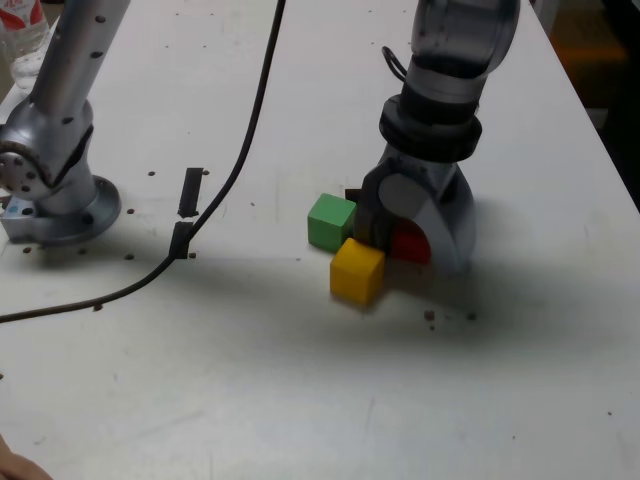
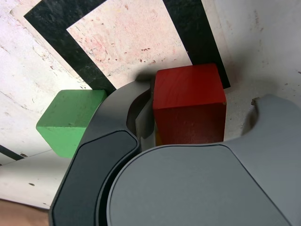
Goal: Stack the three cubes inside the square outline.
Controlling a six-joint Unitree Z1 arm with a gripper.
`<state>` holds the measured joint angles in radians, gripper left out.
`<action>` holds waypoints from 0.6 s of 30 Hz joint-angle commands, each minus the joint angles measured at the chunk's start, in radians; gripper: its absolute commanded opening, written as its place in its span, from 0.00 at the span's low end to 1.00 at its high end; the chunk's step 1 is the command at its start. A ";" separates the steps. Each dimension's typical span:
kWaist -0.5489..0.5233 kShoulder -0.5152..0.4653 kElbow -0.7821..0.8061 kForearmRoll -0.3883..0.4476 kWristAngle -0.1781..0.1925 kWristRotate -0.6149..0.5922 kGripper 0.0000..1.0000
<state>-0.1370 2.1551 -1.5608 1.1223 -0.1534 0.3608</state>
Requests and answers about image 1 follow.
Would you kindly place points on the red cube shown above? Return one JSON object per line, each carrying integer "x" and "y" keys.
{"x": 407, "y": 247}

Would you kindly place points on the black tape square outline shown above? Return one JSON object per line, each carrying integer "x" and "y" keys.
{"x": 352, "y": 194}

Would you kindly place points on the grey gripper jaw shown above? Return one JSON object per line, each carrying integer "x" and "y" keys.
{"x": 367, "y": 210}
{"x": 450, "y": 225}

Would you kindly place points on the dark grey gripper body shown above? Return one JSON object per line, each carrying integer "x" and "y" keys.
{"x": 420, "y": 165}

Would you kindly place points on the person's hand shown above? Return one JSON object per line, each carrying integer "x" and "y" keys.
{"x": 17, "y": 465}

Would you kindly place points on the clear plastic water bottle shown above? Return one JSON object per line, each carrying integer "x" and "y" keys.
{"x": 22, "y": 50}

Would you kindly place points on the black tape strip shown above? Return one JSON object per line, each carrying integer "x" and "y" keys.
{"x": 192, "y": 190}

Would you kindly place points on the green cube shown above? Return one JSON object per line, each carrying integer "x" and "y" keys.
{"x": 330, "y": 222}

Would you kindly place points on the yellow cube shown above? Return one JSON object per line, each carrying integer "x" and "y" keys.
{"x": 356, "y": 272}

